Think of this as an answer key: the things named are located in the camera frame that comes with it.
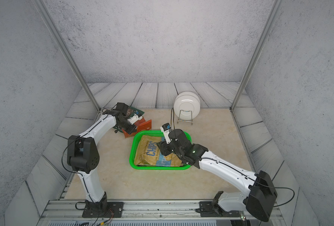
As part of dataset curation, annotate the frame post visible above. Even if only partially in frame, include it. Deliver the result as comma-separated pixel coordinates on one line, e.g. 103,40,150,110
230,0,283,112
32,0,101,112

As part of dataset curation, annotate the aluminium front rail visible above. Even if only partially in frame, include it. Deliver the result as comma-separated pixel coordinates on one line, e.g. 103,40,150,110
38,200,289,226

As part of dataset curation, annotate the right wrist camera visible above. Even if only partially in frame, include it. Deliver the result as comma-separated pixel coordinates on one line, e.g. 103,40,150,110
160,123,171,144

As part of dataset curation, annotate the metal wire plate stand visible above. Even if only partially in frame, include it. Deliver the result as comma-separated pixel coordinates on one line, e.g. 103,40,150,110
177,110,193,125

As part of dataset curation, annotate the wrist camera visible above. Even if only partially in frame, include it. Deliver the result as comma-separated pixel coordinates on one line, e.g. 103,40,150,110
127,114,143,124
160,123,171,144

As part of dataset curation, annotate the right frame post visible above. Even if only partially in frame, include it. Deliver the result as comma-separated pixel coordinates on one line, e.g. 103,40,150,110
230,0,283,112

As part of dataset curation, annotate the red snack bag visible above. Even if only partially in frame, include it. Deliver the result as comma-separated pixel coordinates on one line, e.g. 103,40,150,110
122,118,152,138

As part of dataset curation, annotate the green plastic basket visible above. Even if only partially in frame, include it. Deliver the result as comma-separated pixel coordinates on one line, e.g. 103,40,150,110
129,131,190,170

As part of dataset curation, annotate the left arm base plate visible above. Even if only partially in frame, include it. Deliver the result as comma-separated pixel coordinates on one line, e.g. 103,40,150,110
82,200,124,218

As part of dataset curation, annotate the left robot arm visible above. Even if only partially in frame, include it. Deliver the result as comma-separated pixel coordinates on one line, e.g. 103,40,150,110
66,102,144,212

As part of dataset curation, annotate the left frame post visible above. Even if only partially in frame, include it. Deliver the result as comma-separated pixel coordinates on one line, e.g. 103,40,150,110
32,0,101,112

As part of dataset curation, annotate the tan chips bag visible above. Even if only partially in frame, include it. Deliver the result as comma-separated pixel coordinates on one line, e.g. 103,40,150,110
134,135,184,167

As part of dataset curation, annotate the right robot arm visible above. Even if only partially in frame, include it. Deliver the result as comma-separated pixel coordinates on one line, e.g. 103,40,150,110
157,123,278,222

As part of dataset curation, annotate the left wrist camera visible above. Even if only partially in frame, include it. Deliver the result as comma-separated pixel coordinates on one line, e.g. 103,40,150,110
127,114,143,124

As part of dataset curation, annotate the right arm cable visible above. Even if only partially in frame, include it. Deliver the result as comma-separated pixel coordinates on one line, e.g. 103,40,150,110
171,107,296,226

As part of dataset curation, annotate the white plate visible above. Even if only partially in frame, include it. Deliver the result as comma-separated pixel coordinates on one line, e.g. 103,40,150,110
173,91,201,119

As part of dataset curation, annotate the dark green snack bag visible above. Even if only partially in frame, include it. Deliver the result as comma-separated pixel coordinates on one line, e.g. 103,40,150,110
127,106,144,118

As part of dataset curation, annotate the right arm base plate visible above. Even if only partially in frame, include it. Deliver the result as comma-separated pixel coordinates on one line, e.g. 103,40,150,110
195,201,240,218

